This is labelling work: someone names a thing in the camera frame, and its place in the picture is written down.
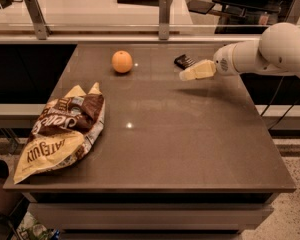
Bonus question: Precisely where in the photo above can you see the orange fruit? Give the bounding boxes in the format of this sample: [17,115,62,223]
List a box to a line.
[111,50,133,73]

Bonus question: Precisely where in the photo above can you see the right metal glass bracket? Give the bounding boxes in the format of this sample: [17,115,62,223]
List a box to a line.
[285,0,300,24]

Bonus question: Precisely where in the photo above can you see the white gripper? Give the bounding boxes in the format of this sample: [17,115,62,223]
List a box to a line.
[179,44,238,81]

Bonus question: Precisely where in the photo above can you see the brown yellow snack bag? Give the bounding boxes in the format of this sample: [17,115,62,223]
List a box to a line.
[13,82,105,184]

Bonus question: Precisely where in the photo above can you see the person in dark clothes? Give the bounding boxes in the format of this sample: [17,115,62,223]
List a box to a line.
[215,0,293,34]

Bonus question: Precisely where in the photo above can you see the glass barrier panel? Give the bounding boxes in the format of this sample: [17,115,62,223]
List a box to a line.
[0,0,300,35]

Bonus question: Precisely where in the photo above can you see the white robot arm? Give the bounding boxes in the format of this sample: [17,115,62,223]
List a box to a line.
[179,23,300,81]

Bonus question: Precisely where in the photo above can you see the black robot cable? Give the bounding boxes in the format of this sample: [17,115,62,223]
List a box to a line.
[259,75,300,131]

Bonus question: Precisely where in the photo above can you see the left metal glass bracket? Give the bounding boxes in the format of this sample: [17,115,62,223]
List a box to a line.
[24,0,50,40]

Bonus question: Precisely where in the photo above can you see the middle metal glass bracket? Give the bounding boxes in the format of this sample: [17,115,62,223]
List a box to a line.
[158,0,171,40]

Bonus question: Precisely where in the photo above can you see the black tablet device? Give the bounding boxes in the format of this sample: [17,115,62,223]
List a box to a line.
[187,0,215,14]

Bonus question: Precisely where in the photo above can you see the metal glass bracket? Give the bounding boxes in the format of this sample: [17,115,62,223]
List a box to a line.
[158,0,171,40]
[24,0,50,40]
[285,0,300,24]

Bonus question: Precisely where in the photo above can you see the black rxbar chocolate bar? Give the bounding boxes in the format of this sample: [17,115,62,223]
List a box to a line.
[174,54,196,70]

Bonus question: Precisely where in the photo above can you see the green packaged items below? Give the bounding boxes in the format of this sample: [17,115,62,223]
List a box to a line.
[17,212,60,240]

